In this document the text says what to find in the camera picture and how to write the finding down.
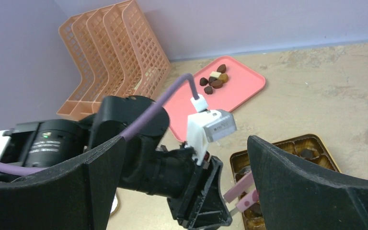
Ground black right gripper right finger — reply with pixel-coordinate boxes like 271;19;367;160
247;135;368;230

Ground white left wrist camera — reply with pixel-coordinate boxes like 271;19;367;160
186;109;237;166

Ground orange plastic file organizer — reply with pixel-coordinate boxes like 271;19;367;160
57;0;172;120

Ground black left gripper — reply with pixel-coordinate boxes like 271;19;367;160
118;135;232;230

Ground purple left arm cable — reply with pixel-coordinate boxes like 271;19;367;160
0;73;208;177

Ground dark chocolate piece top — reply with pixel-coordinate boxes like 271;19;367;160
217;64;227;73

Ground silver foil tray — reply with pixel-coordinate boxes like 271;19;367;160
109;194;119;217

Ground pink plastic tray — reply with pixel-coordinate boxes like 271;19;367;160
164;56;266;142

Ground gold chocolate box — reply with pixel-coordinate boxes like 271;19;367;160
229;133;342;230

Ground pink tongs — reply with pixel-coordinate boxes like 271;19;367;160
223;172;259;216

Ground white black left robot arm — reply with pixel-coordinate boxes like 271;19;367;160
0;96;232;230

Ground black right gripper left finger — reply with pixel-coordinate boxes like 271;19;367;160
0;137;126;230

